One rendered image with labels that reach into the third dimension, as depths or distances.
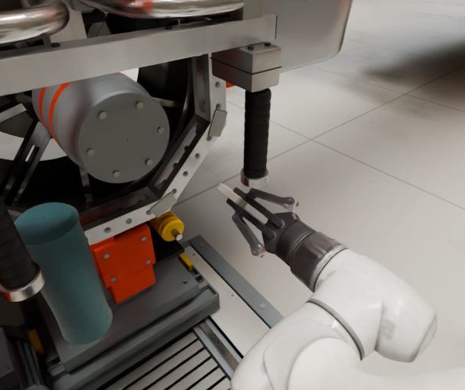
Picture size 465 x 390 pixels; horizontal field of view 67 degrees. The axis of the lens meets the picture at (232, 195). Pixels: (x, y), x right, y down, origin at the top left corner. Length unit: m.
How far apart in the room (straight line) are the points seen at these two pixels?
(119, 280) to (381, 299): 0.53
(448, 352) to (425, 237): 0.54
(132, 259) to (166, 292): 0.31
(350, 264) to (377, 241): 1.11
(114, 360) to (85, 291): 0.47
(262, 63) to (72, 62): 0.22
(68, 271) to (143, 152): 0.21
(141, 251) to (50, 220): 0.28
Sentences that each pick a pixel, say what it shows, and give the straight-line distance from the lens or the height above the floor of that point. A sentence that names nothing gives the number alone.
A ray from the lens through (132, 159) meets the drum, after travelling 0.49.
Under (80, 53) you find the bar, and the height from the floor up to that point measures 0.97.
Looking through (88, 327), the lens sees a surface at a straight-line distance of 0.69.
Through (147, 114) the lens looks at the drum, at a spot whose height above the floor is 0.88.
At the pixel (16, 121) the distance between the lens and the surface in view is 0.87.
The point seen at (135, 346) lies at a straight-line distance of 1.07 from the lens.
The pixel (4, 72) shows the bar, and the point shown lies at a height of 0.97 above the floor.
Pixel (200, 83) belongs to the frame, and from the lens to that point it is 0.74.
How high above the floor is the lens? 1.07
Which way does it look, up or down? 37 degrees down
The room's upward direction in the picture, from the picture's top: straight up
